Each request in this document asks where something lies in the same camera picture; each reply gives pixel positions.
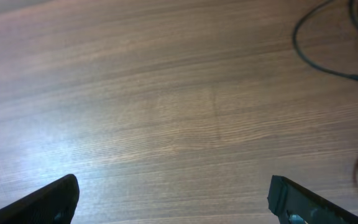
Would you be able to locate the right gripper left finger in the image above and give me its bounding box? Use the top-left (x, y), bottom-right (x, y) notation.
top-left (0, 174), bottom-right (80, 224)

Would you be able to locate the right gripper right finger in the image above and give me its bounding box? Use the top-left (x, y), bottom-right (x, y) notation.
top-left (267, 175), bottom-right (358, 224)

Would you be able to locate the black cable bundle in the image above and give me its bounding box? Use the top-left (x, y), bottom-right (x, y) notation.
top-left (291, 0), bottom-right (358, 86)

